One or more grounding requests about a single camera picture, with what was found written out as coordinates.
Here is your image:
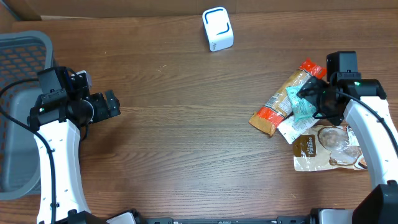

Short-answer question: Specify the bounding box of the teal wet wipes packet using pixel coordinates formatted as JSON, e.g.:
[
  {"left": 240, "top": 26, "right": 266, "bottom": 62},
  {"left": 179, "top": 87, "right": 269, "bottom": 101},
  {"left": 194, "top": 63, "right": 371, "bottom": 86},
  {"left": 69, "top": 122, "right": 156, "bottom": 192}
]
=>
[{"left": 286, "top": 86, "right": 317, "bottom": 122}]

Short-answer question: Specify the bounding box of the beige brown snack pouch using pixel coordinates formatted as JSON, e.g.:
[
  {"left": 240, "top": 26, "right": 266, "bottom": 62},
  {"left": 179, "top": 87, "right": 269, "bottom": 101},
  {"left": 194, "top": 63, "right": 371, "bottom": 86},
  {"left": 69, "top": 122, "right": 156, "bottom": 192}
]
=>
[{"left": 293, "top": 125, "right": 368, "bottom": 172}]

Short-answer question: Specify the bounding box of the white tube with gold cap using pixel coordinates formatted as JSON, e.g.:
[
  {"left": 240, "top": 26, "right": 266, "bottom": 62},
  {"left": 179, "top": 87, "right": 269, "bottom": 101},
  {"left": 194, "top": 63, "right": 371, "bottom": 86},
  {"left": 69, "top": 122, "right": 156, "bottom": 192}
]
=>
[{"left": 277, "top": 116, "right": 318, "bottom": 144}]

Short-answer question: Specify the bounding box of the orange spaghetti packet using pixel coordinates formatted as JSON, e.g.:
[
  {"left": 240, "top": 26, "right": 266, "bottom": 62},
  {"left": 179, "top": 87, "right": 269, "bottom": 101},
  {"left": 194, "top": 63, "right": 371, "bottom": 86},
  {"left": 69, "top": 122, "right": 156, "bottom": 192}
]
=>
[{"left": 249, "top": 59, "right": 327, "bottom": 136}]

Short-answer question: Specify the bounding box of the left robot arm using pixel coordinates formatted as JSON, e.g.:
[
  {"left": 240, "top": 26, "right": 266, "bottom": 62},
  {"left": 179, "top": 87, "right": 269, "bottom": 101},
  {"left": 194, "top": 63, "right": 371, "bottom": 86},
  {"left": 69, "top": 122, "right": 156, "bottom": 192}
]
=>
[{"left": 27, "top": 67, "right": 121, "bottom": 223}]

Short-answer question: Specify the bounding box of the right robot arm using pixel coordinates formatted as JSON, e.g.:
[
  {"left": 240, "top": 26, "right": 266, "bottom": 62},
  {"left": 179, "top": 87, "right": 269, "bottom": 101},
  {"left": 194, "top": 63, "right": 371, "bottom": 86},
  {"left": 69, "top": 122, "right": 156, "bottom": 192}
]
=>
[{"left": 297, "top": 51, "right": 397, "bottom": 223}]

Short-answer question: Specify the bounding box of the white barcode scanner box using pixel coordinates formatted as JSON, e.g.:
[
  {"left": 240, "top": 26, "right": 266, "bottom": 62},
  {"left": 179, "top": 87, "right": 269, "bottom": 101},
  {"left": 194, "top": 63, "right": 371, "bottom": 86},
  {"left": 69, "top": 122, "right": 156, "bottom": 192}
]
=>
[{"left": 202, "top": 6, "right": 234, "bottom": 52}]

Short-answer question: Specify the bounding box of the dark grey plastic basket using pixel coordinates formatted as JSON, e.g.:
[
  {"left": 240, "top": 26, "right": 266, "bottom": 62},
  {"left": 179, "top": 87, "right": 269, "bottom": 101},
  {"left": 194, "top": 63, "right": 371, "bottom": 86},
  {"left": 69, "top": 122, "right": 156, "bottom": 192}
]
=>
[{"left": 0, "top": 30, "right": 55, "bottom": 201}]

